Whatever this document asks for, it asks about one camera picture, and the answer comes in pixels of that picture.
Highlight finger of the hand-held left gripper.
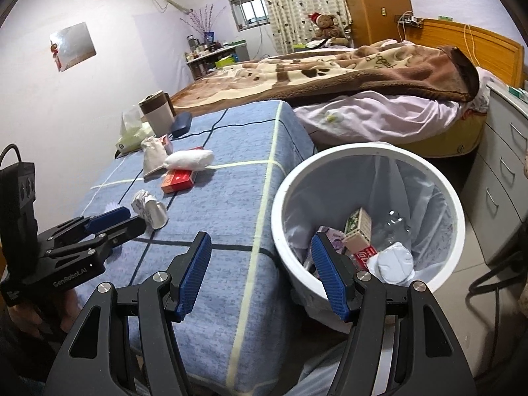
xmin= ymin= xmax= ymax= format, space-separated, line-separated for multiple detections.
xmin=45 ymin=215 xmax=147 ymax=262
xmin=39 ymin=207 xmax=132 ymax=245

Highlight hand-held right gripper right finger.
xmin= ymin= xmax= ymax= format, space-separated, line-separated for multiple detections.
xmin=311 ymin=232 xmax=479 ymax=396

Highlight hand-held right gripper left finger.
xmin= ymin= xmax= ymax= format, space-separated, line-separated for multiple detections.
xmin=45 ymin=232 xmax=212 ymax=396

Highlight purple foam net sleeve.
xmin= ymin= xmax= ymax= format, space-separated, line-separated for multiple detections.
xmin=103 ymin=201 xmax=143 ymax=267

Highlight white paper wrapper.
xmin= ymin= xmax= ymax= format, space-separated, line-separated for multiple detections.
xmin=131 ymin=189 xmax=170 ymax=230

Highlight white round bin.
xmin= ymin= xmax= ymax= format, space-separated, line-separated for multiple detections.
xmin=271 ymin=142 xmax=467 ymax=302

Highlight purple milk carton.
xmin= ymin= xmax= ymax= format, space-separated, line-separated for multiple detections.
xmin=315 ymin=226 xmax=347 ymax=256

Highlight pink metal can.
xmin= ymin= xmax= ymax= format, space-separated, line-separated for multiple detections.
xmin=352 ymin=247 xmax=378 ymax=271

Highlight beige medicine box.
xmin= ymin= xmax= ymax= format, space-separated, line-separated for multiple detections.
xmin=344 ymin=207 xmax=374 ymax=253

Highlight red box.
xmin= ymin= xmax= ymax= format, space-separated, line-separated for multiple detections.
xmin=161 ymin=169 xmax=197 ymax=194

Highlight white cloth pouch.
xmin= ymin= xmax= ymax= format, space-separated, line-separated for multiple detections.
xmin=141 ymin=135 xmax=168 ymax=179

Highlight clear plastic water bottle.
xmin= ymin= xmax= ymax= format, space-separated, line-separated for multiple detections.
xmin=371 ymin=210 xmax=413 ymax=250

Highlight white towel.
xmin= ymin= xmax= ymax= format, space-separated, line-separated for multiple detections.
xmin=164 ymin=149 xmax=215 ymax=173

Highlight translucent bin liner bag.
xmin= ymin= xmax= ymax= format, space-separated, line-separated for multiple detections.
xmin=282 ymin=152 xmax=454 ymax=293

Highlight person's left hand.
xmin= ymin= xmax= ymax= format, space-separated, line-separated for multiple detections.
xmin=10 ymin=289 xmax=85 ymax=340

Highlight blue checked table cloth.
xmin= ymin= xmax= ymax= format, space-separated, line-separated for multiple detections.
xmin=82 ymin=100 xmax=318 ymax=386

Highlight green white tissue pack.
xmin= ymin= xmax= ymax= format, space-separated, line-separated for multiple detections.
xmin=115 ymin=105 xmax=155 ymax=152

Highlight brown white thermos mug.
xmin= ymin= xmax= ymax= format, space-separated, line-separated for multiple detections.
xmin=138 ymin=90 xmax=176 ymax=137

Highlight dark blue glasses case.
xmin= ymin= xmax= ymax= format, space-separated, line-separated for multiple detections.
xmin=170 ymin=111 xmax=193 ymax=139

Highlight pale pink bed sheet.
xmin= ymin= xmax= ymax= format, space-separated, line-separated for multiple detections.
xmin=295 ymin=68 xmax=493 ymax=143

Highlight black metal chair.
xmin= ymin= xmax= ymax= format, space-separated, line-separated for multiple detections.
xmin=468 ymin=235 xmax=528 ymax=339

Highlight cluttered dressing table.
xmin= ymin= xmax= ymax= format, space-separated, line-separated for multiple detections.
xmin=185 ymin=40 xmax=250 ymax=81

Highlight yellow bed base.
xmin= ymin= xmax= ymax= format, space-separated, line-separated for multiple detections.
xmin=408 ymin=113 xmax=487 ymax=158

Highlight grey drawer cabinet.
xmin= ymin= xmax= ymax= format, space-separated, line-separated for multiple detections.
xmin=460 ymin=78 xmax=528 ymax=267

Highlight brown printed blanket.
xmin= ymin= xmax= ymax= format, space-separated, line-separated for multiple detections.
xmin=171 ymin=45 xmax=481 ymax=118

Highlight pink blossom branches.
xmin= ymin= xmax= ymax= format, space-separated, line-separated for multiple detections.
xmin=179 ymin=4 xmax=225 ymax=36

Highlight small barred window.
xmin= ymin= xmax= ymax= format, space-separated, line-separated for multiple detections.
xmin=228 ymin=0 xmax=269 ymax=31

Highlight brown teddy bear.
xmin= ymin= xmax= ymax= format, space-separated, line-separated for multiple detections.
xmin=309 ymin=12 xmax=349 ymax=46

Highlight white power strip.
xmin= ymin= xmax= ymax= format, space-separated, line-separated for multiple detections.
xmin=394 ymin=14 xmax=423 ymax=29

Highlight heart print curtain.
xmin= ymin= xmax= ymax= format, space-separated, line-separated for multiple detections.
xmin=256 ymin=0 xmax=353 ymax=54

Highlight wooden wardrobe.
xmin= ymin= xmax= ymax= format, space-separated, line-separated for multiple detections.
xmin=334 ymin=0 xmax=413 ymax=48

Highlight wooden bed headboard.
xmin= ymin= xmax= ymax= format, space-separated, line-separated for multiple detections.
xmin=412 ymin=18 xmax=524 ymax=89

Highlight silver wall poster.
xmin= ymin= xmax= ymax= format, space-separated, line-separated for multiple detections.
xmin=49 ymin=21 xmax=97 ymax=73

